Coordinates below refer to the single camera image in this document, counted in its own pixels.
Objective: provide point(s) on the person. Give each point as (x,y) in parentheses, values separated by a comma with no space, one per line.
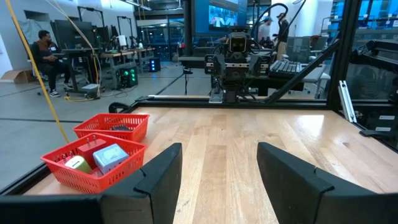
(46,53)
(283,31)
(264,31)

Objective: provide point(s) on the large display screen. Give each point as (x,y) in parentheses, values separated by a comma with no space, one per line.
(217,18)

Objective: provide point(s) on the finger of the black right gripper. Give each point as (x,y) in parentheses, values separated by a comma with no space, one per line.
(256,66)
(219,65)

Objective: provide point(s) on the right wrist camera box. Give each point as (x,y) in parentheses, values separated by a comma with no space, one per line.
(237,45)

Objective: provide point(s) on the computer tower blue lights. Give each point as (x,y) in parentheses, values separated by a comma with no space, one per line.
(154,64)

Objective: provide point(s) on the grey floor box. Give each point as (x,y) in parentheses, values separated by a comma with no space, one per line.
(90,88)

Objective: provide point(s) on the dark office desk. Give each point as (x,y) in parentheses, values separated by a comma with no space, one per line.
(77,49)

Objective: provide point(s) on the computer tower green lights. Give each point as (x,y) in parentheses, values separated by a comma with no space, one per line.
(129,76)

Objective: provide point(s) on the black desk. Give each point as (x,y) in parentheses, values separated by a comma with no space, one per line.
(192,61)

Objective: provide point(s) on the wooden top work table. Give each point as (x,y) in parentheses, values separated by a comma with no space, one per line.
(124,53)

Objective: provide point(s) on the red plastic mesh basket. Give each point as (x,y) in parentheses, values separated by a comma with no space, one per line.
(77,183)
(130,135)

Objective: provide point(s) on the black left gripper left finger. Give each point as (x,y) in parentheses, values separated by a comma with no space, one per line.
(149,193)

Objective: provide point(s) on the black monitor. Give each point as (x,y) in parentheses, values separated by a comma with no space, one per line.
(74,34)

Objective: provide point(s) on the green wall charger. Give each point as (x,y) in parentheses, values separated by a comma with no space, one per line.
(79,165)

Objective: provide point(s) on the black wall charger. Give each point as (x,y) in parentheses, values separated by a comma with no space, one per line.
(121,127)

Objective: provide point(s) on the black keyboard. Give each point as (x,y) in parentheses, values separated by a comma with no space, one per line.
(284,68)

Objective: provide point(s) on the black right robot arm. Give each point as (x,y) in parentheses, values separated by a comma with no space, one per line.
(233,95)

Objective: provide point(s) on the red wall charger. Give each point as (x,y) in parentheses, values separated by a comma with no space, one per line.
(88,152)

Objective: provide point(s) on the light blue wall charger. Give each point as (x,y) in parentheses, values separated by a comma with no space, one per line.
(110,158)

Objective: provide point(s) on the silver aluminium bracket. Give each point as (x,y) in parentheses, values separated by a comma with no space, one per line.
(346,102)

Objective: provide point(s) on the cardboard box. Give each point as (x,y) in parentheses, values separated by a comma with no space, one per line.
(17,76)

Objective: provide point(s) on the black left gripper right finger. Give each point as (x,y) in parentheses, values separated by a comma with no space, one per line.
(289,193)

